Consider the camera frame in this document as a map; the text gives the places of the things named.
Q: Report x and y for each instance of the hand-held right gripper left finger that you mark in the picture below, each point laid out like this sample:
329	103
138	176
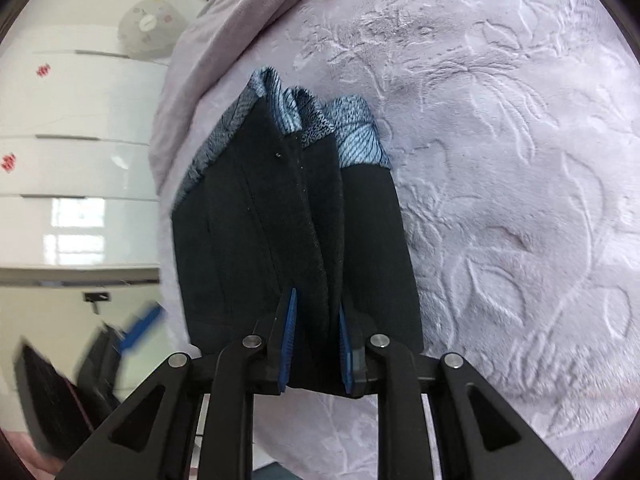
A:
286	345

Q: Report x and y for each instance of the round white spotted cushion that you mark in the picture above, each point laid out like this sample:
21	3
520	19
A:
150	25

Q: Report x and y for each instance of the lilac embossed blanket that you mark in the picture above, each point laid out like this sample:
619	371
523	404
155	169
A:
500	160

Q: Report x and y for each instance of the red wardrobe sticker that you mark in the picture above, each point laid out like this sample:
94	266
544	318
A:
7	161
43	69

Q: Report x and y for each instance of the person's left forearm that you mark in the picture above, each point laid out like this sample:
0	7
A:
20	457

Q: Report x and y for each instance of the plain lilac blanket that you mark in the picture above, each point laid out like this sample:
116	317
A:
225	45

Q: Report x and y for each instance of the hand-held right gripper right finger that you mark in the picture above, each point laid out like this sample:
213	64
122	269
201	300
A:
345	355

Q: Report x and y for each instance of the black pants with blue trim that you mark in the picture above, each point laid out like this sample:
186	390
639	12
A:
250	260

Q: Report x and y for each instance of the white wardrobe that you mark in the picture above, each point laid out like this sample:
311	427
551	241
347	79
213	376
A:
75	110

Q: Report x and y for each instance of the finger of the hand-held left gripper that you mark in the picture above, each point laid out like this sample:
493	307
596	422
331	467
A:
142	325

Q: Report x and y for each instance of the black wall hook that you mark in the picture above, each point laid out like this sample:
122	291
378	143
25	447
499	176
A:
97	297

